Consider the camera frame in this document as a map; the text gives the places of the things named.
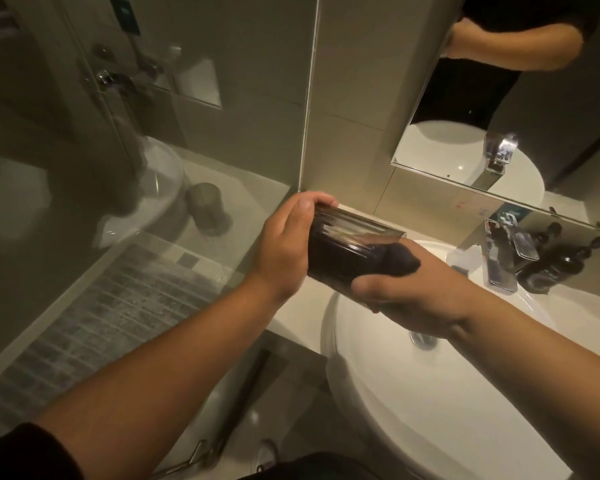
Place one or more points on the chrome sink drain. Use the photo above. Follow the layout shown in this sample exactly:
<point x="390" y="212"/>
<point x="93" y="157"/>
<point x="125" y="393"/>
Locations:
<point x="422" y="340"/>

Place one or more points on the wall mirror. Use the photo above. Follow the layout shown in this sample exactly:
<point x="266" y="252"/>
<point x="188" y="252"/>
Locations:
<point x="530" y="94"/>

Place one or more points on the large dark pump bottle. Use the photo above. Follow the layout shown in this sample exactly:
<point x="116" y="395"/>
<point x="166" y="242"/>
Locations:
<point x="555" y="267"/>

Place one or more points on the white round sink basin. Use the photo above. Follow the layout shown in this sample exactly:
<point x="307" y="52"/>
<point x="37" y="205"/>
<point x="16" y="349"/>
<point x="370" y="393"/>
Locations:
<point x="430" y="394"/>

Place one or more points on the white shoe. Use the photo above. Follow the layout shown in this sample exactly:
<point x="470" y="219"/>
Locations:
<point x="267" y="454"/>

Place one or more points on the person's right thumb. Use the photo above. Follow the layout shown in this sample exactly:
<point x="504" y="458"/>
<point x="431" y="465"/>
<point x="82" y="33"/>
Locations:
<point x="377" y="289"/>

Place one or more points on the person's right hand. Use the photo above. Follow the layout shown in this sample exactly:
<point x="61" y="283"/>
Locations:
<point x="425" y="294"/>

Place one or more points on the person's right forearm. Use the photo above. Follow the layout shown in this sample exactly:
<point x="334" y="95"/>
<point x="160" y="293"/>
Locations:
<point x="545" y="374"/>

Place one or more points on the black shirt sleeve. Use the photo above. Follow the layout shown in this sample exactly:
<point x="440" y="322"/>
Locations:
<point x="25" y="454"/>

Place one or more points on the person's left fingers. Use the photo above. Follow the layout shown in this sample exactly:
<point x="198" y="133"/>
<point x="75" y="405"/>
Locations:
<point x="307" y="198"/>

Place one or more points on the person's left hand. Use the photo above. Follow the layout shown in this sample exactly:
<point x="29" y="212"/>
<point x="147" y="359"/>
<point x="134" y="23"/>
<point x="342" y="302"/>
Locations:
<point x="282" y="244"/>

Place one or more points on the teal sticker on glass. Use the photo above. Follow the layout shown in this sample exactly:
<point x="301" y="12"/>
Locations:
<point x="125" y="12"/>

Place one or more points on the person's left forearm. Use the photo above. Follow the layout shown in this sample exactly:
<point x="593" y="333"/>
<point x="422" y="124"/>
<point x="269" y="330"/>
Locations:
<point x="170" y="364"/>

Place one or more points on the dark square glass tumbler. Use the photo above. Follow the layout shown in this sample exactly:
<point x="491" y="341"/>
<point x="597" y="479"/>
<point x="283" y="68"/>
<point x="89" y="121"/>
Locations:
<point x="345" y="252"/>

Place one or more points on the dark cleaning cloth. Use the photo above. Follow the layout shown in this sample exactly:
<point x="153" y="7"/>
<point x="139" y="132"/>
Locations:
<point x="402" y="262"/>

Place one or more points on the chrome sink faucet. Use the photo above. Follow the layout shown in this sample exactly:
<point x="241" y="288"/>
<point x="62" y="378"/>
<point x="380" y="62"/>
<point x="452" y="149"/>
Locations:
<point x="500" y="259"/>

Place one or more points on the glass shower partition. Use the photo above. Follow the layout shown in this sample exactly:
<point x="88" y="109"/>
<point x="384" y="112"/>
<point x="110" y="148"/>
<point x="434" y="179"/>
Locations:
<point x="80" y="169"/>

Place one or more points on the teal sticker on mirror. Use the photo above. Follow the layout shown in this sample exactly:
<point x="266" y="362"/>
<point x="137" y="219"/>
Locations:
<point x="506" y="215"/>

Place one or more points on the small dark pump bottle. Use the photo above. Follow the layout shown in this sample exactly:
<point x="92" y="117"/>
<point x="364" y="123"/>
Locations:
<point x="547" y="233"/>

